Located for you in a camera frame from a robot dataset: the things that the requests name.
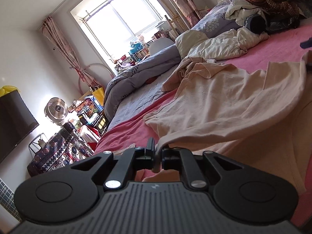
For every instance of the patterned tablecloth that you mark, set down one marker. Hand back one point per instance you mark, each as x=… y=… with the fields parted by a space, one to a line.
x=56 y=153

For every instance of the pink teddy bear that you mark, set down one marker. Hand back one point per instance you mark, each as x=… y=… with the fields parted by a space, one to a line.
x=141 y=39

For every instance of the red cloth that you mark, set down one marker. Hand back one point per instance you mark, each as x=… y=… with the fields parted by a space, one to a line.
x=151 y=80

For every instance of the tan garment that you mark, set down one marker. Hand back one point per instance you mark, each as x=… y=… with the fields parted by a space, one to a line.
x=192 y=70

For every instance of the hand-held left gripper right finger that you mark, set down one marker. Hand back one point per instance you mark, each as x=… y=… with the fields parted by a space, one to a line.
x=168 y=158

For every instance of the checked bag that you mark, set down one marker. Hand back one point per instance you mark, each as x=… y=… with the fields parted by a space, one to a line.
x=6 y=195

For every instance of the pale grey bedsheet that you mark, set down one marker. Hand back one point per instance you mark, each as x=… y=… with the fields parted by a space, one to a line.
x=136 y=107

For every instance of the yellow paper bag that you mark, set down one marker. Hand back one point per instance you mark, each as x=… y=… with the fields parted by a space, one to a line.
x=98 y=95

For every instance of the black garment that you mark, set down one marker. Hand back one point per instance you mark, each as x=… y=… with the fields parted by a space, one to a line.
x=256 y=24

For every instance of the colourful printed box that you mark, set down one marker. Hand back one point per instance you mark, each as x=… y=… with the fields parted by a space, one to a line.
x=89 y=106

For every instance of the floral curtain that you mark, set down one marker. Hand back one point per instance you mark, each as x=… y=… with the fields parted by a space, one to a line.
x=65 y=51
x=185 y=7

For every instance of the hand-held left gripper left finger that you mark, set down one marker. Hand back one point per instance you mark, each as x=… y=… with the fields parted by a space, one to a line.
x=150 y=148

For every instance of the yellow plastic bag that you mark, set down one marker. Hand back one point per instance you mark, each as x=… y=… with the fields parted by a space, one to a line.
x=8 y=90

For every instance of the pale beige garment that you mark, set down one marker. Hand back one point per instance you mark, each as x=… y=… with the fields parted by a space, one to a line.
x=219 y=107

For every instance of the pink hula hoop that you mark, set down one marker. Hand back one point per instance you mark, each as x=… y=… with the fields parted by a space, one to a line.
x=100 y=63

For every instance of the cream puffer coat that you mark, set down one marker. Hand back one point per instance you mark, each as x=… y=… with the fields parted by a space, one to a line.
x=214 y=46

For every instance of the pink blanket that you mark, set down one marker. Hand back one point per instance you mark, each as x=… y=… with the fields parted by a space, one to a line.
x=280 y=43

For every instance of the row of books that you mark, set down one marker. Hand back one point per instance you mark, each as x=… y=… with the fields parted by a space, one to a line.
x=141 y=53

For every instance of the blue plush toy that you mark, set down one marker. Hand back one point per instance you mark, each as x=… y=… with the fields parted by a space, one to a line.
x=136 y=47

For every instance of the window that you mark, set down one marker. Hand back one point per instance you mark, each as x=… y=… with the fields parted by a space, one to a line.
x=121 y=17

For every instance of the white chair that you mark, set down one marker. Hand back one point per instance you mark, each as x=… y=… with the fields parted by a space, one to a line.
x=160 y=45

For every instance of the television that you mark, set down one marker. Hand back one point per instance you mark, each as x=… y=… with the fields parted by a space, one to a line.
x=14 y=121

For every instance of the navy line-print garment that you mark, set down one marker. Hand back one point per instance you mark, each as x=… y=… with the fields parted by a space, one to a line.
x=282 y=24

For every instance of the white zip jacket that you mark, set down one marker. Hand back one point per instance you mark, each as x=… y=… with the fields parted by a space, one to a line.
x=238 y=9

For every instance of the wooden easel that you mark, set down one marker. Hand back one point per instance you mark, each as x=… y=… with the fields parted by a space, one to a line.
x=173 y=26

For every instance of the table fan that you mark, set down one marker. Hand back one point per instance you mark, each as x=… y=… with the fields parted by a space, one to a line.
x=57 y=108

